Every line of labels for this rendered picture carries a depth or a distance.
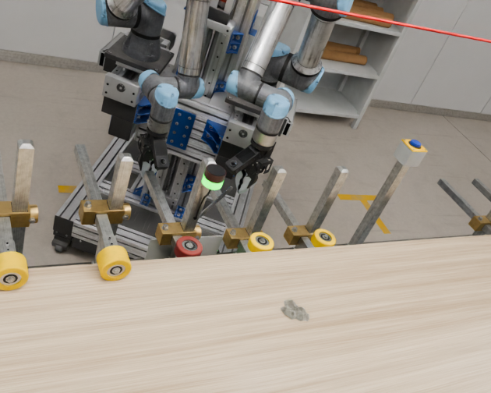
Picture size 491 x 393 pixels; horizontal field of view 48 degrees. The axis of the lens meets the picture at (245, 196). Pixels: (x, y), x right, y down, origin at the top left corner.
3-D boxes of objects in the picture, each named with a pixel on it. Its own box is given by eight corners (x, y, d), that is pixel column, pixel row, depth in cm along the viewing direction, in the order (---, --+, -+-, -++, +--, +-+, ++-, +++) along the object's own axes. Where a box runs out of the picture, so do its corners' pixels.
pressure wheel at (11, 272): (3, 246, 127) (33, 256, 133) (-18, 267, 129) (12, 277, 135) (5, 265, 123) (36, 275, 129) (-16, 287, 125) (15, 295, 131)
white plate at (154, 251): (143, 260, 179) (150, 238, 173) (214, 255, 192) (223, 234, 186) (143, 261, 179) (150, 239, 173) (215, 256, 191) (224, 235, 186)
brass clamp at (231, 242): (220, 237, 187) (225, 227, 185) (255, 235, 194) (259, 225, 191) (227, 250, 183) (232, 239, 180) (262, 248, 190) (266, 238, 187)
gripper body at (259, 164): (268, 175, 181) (280, 145, 174) (250, 180, 175) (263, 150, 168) (252, 161, 185) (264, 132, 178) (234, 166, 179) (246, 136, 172)
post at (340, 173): (286, 263, 211) (337, 164, 183) (294, 262, 212) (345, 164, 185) (290, 269, 208) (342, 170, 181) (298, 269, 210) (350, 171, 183)
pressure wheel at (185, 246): (164, 261, 168) (173, 235, 161) (188, 260, 172) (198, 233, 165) (172, 281, 163) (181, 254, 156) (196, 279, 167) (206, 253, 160)
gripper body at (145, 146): (156, 148, 195) (164, 120, 188) (163, 163, 190) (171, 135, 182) (135, 147, 191) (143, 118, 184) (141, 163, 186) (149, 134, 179)
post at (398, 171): (344, 246, 220) (397, 157, 194) (353, 246, 222) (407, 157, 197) (350, 254, 217) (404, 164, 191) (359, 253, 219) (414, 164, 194)
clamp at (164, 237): (154, 234, 173) (157, 222, 170) (193, 232, 179) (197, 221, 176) (159, 246, 169) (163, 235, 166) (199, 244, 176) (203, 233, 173)
